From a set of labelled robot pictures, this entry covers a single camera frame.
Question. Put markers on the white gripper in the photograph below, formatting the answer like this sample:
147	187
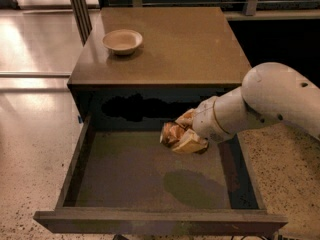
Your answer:
204	121

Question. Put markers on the orange patterned can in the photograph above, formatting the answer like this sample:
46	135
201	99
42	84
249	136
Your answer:
171	134

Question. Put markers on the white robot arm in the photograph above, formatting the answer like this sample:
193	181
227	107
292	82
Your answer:
270	93

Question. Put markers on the dark cabinet with brown top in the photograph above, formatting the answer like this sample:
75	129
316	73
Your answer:
188	54

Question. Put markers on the open top drawer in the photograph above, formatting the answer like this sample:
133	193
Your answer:
126	182

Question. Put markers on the white paper bowl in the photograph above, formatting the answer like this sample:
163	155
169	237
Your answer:
123	41

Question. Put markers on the dark metal window post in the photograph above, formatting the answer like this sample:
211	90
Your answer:
82	18

